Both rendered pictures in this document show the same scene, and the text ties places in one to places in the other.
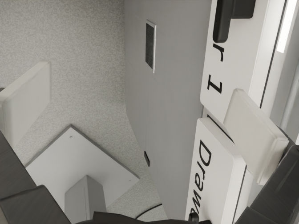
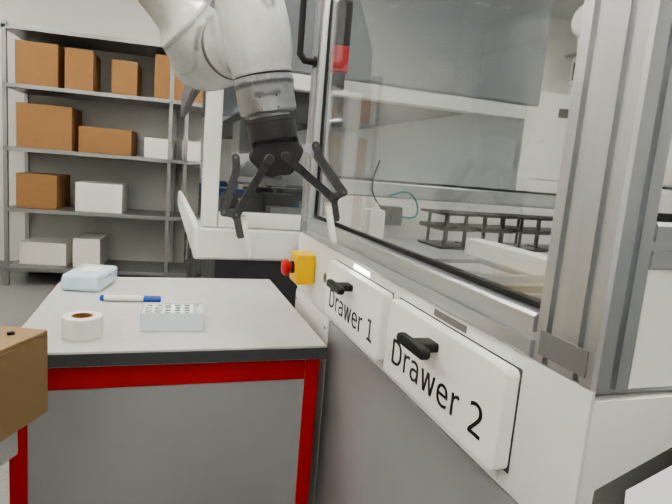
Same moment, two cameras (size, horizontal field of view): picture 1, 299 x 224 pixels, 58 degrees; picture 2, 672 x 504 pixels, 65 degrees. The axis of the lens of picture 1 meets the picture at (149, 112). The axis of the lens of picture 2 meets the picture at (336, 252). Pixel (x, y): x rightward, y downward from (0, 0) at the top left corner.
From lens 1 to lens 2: 0.92 m
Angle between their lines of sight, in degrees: 103
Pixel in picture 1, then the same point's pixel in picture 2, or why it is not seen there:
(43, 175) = not seen: outside the picture
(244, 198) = (417, 301)
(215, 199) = (413, 331)
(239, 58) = (361, 297)
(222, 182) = (402, 316)
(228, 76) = (366, 310)
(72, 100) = not seen: outside the picture
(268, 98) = (380, 280)
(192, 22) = (359, 390)
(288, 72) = (372, 264)
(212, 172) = not seen: hidden behind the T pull
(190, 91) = (386, 409)
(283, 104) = (379, 266)
